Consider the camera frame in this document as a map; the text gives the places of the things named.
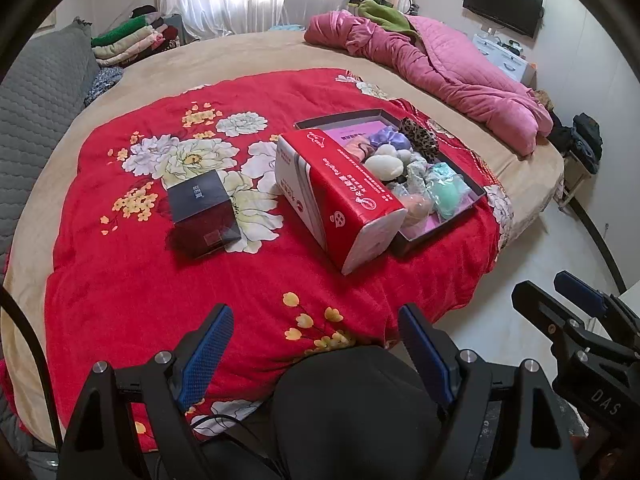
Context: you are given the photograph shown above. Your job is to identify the green cloth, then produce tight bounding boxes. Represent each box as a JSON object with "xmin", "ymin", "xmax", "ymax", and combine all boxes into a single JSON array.
[{"xmin": 357, "ymin": 0, "xmax": 418, "ymax": 36}]

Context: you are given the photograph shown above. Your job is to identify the stack of folded blankets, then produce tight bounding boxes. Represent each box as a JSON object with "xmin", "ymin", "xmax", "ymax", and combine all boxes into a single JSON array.
[{"xmin": 91, "ymin": 5, "xmax": 181, "ymax": 67}]

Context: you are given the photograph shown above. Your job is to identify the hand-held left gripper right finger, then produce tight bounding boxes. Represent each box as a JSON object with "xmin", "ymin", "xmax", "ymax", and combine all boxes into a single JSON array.
[{"xmin": 398, "ymin": 303, "xmax": 581, "ymax": 480}]

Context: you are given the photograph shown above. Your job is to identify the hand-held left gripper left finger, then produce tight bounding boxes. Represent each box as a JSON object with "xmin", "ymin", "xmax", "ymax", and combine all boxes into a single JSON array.
[{"xmin": 57, "ymin": 303, "xmax": 235, "ymax": 480}]

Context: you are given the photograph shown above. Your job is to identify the grey quilted headboard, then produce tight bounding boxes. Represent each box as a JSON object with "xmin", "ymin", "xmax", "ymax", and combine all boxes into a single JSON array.
[{"xmin": 0, "ymin": 17, "xmax": 101, "ymax": 261}]

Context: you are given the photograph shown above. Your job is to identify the pink printed book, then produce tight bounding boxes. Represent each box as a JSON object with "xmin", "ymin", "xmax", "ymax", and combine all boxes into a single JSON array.
[{"xmin": 325, "ymin": 120, "xmax": 401, "ymax": 148}]

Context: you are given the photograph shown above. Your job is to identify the pink quilt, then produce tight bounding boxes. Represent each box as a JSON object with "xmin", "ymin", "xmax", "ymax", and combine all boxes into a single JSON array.
[{"xmin": 305, "ymin": 10, "xmax": 553, "ymax": 156}]

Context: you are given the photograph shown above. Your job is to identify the purple scrunchie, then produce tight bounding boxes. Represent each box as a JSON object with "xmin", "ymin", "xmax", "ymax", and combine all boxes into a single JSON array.
[{"xmin": 367, "ymin": 127, "xmax": 413, "ymax": 153}]

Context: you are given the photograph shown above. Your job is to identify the person's black trousers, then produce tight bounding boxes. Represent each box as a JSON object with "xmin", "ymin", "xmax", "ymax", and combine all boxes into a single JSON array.
[{"xmin": 272, "ymin": 345, "xmax": 443, "ymax": 480}]

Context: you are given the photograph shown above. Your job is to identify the black television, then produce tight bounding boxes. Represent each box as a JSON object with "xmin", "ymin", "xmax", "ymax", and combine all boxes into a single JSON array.
[{"xmin": 462, "ymin": 0, "xmax": 544, "ymax": 38}]

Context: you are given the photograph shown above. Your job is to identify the navy blue box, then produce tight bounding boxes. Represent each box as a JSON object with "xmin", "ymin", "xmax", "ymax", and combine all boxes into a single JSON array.
[{"xmin": 166, "ymin": 170, "xmax": 242, "ymax": 261}]

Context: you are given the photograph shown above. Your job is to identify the leopard print scrunchie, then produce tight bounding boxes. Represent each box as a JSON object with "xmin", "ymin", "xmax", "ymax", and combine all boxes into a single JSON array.
[{"xmin": 400, "ymin": 117, "xmax": 441, "ymax": 158}]

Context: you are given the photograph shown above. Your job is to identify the beige round bed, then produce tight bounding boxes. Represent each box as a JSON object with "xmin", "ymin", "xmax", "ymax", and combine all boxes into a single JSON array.
[{"xmin": 0, "ymin": 27, "xmax": 566, "ymax": 451}]

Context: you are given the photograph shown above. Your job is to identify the red tissue pack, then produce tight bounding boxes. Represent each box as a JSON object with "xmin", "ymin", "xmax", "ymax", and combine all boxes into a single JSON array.
[{"xmin": 275, "ymin": 128, "xmax": 408, "ymax": 276}]

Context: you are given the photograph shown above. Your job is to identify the pink scrunchie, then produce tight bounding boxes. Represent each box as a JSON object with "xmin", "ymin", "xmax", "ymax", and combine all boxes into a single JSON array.
[{"xmin": 345, "ymin": 139, "xmax": 376, "ymax": 161}]

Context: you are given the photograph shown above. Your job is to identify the shallow grey box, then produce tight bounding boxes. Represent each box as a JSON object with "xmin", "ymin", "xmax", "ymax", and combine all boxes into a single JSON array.
[{"xmin": 293, "ymin": 108, "xmax": 487, "ymax": 258}]

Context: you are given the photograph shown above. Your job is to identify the white egg-shaped sponge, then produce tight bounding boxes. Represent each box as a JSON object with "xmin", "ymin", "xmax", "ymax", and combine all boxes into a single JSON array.
[{"xmin": 365, "ymin": 146, "xmax": 413, "ymax": 181}]

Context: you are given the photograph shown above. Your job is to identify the white drawer cabinet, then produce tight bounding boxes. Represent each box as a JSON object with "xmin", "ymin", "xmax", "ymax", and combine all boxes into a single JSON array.
[{"xmin": 472, "ymin": 32, "xmax": 538, "ymax": 88}]

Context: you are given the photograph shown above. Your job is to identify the blue patterned cloth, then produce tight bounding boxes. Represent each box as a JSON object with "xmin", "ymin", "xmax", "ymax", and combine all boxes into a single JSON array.
[{"xmin": 85, "ymin": 66, "xmax": 123, "ymax": 106}]

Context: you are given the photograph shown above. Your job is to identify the red floral blanket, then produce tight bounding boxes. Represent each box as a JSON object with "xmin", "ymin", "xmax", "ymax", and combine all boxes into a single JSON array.
[{"xmin": 0, "ymin": 67, "xmax": 516, "ymax": 456}]

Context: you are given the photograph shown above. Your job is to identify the black cable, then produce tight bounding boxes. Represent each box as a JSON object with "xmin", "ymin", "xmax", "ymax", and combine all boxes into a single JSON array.
[{"xmin": 0, "ymin": 290, "xmax": 53, "ymax": 443}]

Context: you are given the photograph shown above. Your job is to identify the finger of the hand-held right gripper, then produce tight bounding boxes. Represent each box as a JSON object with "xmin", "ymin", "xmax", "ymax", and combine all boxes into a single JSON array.
[
  {"xmin": 512, "ymin": 281, "xmax": 588, "ymax": 346},
  {"xmin": 554, "ymin": 270, "xmax": 640, "ymax": 341}
]

